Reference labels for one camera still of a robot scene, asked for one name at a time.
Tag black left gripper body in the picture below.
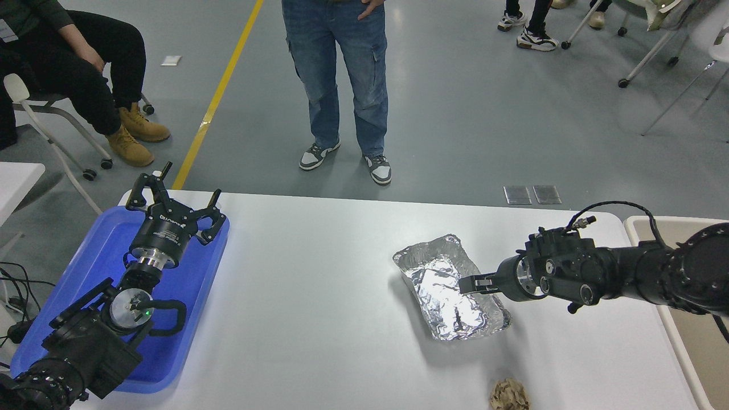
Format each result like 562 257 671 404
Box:
129 199 200 268

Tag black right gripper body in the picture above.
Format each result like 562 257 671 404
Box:
494 256 522 302

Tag rectangular foil tray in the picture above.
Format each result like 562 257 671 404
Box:
392 233 513 342

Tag clear floor plate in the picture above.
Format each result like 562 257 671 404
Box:
533 184 563 205
503 185 533 206

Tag person's hand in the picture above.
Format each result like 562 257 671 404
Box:
358 0 386 22
77 44 105 72

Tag blue plastic tray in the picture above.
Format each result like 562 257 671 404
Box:
10 205 231 395

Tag crumpled tan paper ball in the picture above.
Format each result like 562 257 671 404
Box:
490 377 531 410

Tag white wheeled chair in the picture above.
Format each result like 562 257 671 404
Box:
3 73 155 216

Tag white side table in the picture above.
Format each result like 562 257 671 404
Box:
0 162 46 228

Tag seated person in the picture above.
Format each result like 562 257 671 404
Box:
0 0 171 168

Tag standing person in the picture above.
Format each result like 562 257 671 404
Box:
281 0 392 186

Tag large pale bin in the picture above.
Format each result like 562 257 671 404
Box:
624 215 729 410

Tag person in black-white sneakers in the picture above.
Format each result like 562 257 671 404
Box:
497 0 559 52

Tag wheeled chair with cloth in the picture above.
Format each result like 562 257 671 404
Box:
561 0 704 89

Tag person in beige shoes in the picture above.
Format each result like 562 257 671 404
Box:
550 0 613 30

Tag white plastic chair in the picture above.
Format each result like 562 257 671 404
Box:
641 0 729 137

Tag black cables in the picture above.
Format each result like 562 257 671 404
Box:
0 261 56 348

